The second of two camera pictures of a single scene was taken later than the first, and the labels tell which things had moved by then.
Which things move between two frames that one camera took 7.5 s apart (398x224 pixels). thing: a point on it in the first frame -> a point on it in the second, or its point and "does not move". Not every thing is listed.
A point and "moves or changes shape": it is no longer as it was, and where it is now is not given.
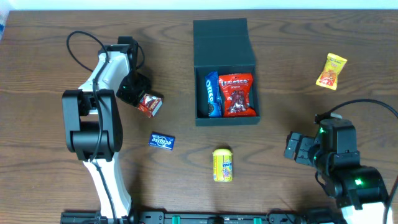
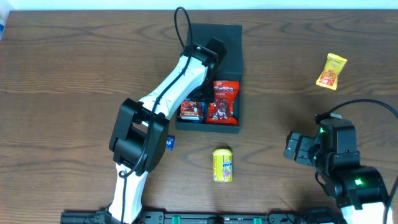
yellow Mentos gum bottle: [222, 165] does not move
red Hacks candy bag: [236, 89] -> [221, 111]
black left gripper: [137, 94] -> [204, 93]
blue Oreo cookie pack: [213, 96] -> [203, 112]
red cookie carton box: [150, 105] moves or changes shape
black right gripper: [302, 149] does not move
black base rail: [203, 217] does not move
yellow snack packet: [329, 76] does not move
